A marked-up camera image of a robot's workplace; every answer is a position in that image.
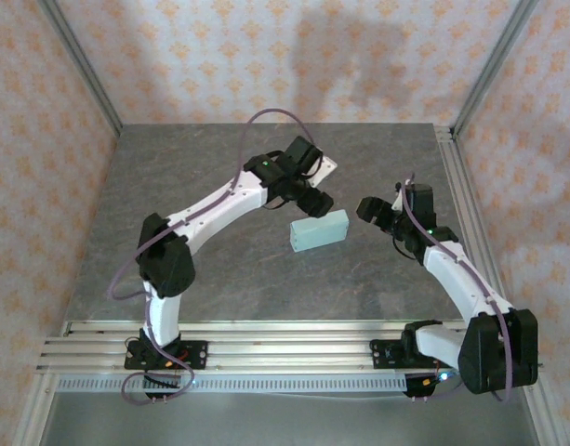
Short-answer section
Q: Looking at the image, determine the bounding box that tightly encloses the aluminium side rail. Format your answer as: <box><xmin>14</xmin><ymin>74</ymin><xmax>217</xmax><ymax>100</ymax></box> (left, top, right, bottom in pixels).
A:
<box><xmin>435</xmin><ymin>125</ymin><xmax>518</xmax><ymax>335</ymax></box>

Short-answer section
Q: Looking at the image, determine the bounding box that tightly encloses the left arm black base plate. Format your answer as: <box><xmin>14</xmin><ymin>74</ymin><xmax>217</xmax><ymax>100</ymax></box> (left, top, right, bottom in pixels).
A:
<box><xmin>124</xmin><ymin>338</ymin><xmax>209</xmax><ymax>372</ymax></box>

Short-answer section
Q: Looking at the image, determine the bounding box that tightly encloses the aluminium corner post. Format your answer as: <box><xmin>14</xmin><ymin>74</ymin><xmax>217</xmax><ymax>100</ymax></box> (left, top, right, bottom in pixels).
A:
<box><xmin>37</xmin><ymin>0</ymin><xmax>124</xmax><ymax>136</ymax></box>
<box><xmin>451</xmin><ymin>0</ymin><xmax>541</xmax><ymax>136</ymax></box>

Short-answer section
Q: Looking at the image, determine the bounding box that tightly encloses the black electronics mount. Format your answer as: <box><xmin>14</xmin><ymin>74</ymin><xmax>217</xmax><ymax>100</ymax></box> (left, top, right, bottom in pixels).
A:
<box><xmin>404</xmin><ymin>369</ymin><xmax>460</xmax><ymax>401</ymax></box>

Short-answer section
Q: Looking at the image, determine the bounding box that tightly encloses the slotted grey cable duct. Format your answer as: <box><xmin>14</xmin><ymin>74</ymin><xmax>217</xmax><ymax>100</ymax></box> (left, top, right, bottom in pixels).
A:
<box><xmin>56</xmin><ymin>374</ymin><xmax>406</xmax><ymax>394</ymax></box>

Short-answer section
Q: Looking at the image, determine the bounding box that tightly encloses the light green paper box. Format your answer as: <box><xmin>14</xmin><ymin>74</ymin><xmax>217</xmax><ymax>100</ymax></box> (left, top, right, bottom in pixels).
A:
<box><xmin>288</xmin><ymin>208</ymin><xmax>351</xmax><ymax>255</ymax></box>

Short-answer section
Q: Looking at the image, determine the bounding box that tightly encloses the aluminium frame leg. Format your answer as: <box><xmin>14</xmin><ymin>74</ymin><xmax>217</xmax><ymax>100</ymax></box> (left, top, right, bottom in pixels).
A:
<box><xmin>516</xmin><ymin>371</ymin><xmax>569</xmax><ymax>446</ymax></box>
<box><xmin>12</xmin><ymin>371</ymin><xmax>58</xmax><ymax>446</ymax></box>

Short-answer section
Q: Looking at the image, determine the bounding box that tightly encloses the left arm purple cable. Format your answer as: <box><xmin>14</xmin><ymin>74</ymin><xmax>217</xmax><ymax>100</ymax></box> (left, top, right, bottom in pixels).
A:
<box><xmin>107</xmin><ymin>108</ymin><xmax>325</xmax><ymax>405</ymax></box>

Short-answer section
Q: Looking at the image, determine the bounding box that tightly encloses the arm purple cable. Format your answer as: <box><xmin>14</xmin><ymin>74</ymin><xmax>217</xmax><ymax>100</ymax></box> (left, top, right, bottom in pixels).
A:
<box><xmin>107</xmin><ymin>108</ymin><xmax>325</xmax><ymax>405</ymax></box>
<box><xmin>402</xmin><ymin>172</ymin><xmax>518</xmax><ymax>404</ymax></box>

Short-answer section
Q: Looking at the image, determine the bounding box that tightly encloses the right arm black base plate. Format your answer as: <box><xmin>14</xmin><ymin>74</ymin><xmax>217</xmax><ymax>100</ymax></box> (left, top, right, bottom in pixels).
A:
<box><xmin>369</xmin><ymin>338</ymin><xmax>457</xmax><ymax>372</ymax></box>

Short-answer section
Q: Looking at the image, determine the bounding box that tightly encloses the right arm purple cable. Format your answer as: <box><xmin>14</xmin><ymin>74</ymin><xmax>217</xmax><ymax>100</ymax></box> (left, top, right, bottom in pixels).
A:
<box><xmin>402</xmin><ymin>172</ymin><xmax>518</xmax><ymax>404</ymax></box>

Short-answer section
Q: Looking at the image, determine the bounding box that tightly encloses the aluminium mounting rail frame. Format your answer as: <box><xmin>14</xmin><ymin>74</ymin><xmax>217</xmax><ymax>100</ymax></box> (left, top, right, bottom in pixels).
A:
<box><xmin>35</xmin><ymin>320</ymin><xmax>546</xmax><ymax>375</ymax></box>

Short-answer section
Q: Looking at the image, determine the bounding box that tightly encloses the grey metal sheet panel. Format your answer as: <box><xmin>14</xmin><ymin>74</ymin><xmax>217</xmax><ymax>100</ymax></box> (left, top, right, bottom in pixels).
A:
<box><xmin>40</xmin><ymin>392</ymin><xmax>541</xmax><ymax>446</ymax></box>

